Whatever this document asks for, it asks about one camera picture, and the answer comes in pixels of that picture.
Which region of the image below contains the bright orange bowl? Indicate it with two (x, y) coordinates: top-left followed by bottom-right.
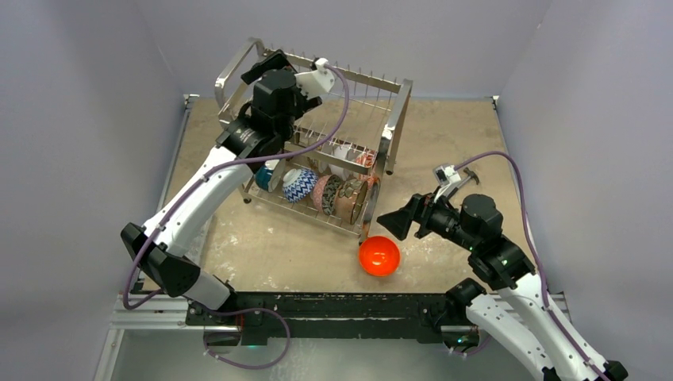
(358, 236), (401, 277)

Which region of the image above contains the brown glazed bowl stack top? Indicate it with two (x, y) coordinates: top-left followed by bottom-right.
(333, 179), (367, 225)

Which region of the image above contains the orange patterned bowl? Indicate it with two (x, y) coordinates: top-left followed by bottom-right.
(356, 149), (376, 180)

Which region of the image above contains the black leaf patterned bowl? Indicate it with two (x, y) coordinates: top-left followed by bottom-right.
(311, 175), (343, 216)

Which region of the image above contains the white blue-rimmed bowl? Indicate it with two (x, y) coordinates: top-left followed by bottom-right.
(255, 159), (286, 193)

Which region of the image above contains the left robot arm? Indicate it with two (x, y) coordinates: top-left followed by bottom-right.
(121, 49), (339, 325)

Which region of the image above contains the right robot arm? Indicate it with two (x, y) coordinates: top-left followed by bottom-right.
(377, 194), (629, 380)

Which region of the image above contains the steel two-tier dish rack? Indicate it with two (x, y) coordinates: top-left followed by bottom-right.
(213, 37), (414, 247)

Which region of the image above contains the small black hammer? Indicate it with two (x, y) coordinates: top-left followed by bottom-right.
(458, 167), (480, 187)

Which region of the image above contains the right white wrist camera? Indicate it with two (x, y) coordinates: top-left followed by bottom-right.
(433, 164), (461, 202)

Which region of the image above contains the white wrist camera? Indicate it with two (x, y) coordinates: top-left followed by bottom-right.
(294, 58), (335, 99)
(433, 164), (461, 202)

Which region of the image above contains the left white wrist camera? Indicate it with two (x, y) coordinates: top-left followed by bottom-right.
(294, 58), (335, 99)

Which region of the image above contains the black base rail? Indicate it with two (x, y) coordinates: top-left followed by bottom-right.
(186, 291), (486, 352)

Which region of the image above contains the aluminium frame rail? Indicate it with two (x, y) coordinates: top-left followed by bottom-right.
(107, 292), (574, 333)

